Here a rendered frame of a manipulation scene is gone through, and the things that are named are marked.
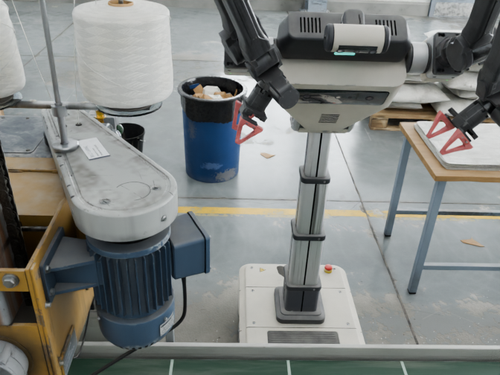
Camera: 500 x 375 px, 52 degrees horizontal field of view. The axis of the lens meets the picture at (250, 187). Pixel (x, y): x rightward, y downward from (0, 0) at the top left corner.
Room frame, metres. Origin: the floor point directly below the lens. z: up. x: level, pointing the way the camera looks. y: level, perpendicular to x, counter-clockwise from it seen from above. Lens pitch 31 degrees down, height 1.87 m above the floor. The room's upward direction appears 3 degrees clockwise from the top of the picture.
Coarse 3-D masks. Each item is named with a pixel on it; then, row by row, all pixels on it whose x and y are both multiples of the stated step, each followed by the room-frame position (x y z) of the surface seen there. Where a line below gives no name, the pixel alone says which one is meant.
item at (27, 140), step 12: (0, 120) 1.17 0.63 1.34; (12, 120) 1.17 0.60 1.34; (24, 120) 1.18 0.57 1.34; (36, 120) 1.18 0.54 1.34; (0, 132) 1.10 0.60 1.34; (12, 132) 1.10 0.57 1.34; (24, 132) 1.10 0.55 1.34; (36, 132) 1.11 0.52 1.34; (12, 144) 1.04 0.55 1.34; (24, 144) 1.04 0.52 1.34; (36, 144) 1.05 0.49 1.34; (12, 156) 0.99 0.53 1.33; (24, 156) 0.99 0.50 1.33; (36, 156) 0.99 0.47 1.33; (48, 156) 1.00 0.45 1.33
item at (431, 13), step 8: (432, 0) 9.16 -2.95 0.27; (440, 0) 9.17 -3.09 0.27; (448, 0) 9.18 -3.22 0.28; (456, 0) 9.19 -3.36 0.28; (464, 0) 9.19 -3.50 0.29; (472, 0) 9.20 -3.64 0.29; (432, 8) 9.16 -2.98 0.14; (440, 8) 9.17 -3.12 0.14; (448, 8) 9.18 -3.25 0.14; (456, 8) 9.19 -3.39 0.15; (464, 8) 9.19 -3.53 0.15; (432, 16) 9.16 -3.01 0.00; (440, 16) 9.17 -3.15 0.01; (448, 16) 9.18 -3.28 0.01; (456, 16) 9.19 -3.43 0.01; (464, 16) 9.20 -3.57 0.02
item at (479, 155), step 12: (432, 132) 2.47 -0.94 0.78; (444, 132) 2.48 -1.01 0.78; (480, 132) 2.50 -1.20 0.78; (492, 132) 2.51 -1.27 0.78; (456, 144) 2.34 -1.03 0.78; (480, 144) 2.36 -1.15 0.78; (492, 144) 2.36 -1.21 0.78; (444, 156) 2.20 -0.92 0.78; (456, 156) 2.21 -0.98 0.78; (468, 156) 2.21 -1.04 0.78; (480, 156) 2.22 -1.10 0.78; (492, 156) 2.23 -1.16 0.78
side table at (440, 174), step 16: (400, 128) 2.64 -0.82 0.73; (416, 144) 2.39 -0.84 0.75; (400, 160) 2.63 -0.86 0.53; (432, 160) 2.22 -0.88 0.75; (400, 176) 2.62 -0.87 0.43; (432, 176) 2.09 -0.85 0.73; (448, 176) 2.07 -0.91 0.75; (464, 176) 2.08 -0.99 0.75; (480, 176) 2.08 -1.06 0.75; (496, 176) 2.08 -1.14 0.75; (400, 192) 2.62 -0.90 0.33; (432, 192) 2.13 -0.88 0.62; (400, 208) 2.64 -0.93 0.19; (416, 208) 2.65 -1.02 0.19; (432, 208) 2.10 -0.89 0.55; (432, 224) 2.10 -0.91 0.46; (416, 256) 2.13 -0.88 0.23; (416, 272) 2.10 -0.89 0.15; (416, 288) 2.10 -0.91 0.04
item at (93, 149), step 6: (90, 138) 0.93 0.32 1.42; (96, 138) 0.93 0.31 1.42; (84, 144) 0.90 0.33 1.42; (90, 144) 0.90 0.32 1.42; (96, 144) 0.90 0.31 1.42; (84, 150) 0.87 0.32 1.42; (90, 150) 0.87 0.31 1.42; (96, 150) 0.88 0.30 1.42; (102, 150) 0.88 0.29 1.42; (90, 156) 0.85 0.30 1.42; (96, 156) 0.85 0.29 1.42; (102, 156) 0.85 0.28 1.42
